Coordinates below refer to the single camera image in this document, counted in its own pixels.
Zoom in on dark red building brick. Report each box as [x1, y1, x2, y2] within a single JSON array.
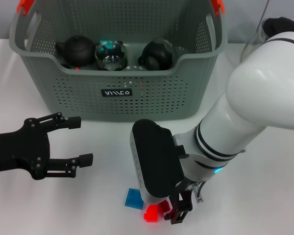
[[158, 200, 172, 213]]

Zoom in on right arm cable with connector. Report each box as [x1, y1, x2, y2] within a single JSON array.
[[191, 181, 206, 204]]

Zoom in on teal square block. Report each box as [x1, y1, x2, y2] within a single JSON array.
[[99, 40, 115, 52]]

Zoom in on orange basket handle clip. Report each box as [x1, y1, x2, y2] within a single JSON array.
[[210, 0, 225, 17], [16, 0, 34, 15]]

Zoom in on glass pitcher with black handle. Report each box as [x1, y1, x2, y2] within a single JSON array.
[[240, 16, 294, 62]]

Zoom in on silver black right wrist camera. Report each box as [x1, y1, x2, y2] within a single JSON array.
[[129, 119, 190, 204]]

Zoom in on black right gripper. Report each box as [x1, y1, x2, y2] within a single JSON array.
[[163, 180, 206, 225]]

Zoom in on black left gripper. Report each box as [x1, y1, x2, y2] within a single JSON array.
[[0, 112, 94, 181]]

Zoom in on grey-green perforated storage basket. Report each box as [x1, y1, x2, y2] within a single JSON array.
[[9, 0, 228, 122]]

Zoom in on blue square block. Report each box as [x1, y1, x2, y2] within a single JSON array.
[[124, 188, 145, 210]]

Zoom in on bright red slope block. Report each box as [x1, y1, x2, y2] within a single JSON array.
[[144, 205, 160, 222]]

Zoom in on black clay teapot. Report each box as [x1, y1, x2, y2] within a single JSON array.
[[55, 35, 98, 68]]

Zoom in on glass teacup with black sleeve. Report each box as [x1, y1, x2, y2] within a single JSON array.
[[138, 39, 176, 71], [122, 65, 147, 71], [95, 40, 128, 71]]

